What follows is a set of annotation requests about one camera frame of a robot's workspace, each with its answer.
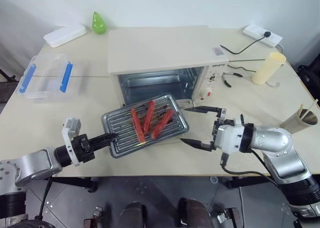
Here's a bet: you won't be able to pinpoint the green pear figure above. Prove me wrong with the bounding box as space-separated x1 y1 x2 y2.
91 11 107 36

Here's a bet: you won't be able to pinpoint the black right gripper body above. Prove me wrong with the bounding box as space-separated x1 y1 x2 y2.
210 108 238 147

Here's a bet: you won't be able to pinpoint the thin green wire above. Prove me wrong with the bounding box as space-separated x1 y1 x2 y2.
226 58 266 74

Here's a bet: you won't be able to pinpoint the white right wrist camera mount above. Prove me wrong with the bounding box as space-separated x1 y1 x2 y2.
214 124 248 156

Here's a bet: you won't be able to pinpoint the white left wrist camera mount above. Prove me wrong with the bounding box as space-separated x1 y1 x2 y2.
61 117 83 167

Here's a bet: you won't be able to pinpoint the dark rounded shape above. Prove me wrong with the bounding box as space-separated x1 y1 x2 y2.
177 197 214 228
119 201 149 228

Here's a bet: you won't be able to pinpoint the black equipment beside table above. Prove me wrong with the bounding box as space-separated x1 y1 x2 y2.
296 54 320 95

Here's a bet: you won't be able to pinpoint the cream toaster oven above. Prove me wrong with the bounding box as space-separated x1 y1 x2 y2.
106 25 229 109

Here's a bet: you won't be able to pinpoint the metal cup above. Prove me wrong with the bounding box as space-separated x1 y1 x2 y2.
279 109 319 134

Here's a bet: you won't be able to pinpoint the black handled pliers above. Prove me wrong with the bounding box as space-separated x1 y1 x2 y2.
220 72 244 89

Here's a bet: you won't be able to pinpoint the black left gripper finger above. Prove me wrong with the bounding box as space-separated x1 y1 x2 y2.
88 132 119 146
90 137 117 153

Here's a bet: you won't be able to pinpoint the black plug with cable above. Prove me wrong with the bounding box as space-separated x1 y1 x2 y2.
219 30 272 56

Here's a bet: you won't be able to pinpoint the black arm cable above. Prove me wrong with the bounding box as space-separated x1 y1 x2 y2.
219 149 280 188
39 177 54 217

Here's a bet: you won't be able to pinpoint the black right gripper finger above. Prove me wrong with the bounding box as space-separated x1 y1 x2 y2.
184 105 223 115
179 137 214 152

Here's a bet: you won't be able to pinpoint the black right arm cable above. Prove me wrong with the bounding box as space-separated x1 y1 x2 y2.
219 149 280 188

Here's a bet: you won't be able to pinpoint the clear box with blue latches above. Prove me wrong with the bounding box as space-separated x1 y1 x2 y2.
14 53 76 104

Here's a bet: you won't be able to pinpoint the white power strip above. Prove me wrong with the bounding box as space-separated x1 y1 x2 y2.
242 23 284 49

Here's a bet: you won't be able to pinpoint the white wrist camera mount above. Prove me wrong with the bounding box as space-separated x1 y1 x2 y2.
61 117 83 167
214 124 248 156

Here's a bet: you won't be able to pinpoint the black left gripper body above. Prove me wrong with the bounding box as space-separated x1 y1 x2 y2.
72 133 96 167

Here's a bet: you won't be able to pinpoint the ribbed metal baking tray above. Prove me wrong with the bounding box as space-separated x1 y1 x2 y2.
100 93 190 159

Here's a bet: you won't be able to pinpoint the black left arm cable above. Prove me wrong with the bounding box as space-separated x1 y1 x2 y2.
39 177 54 217

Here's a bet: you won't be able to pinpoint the long white plastic case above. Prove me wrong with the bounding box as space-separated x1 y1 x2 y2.
42 23 89 49

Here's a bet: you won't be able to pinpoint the red sausage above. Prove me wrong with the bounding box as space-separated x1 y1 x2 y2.
130 108 147 143
150 109 174 140
142 100 156 134

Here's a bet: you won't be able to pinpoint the cream cylindrical cup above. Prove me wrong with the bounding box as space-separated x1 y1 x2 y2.
251 51 287 85

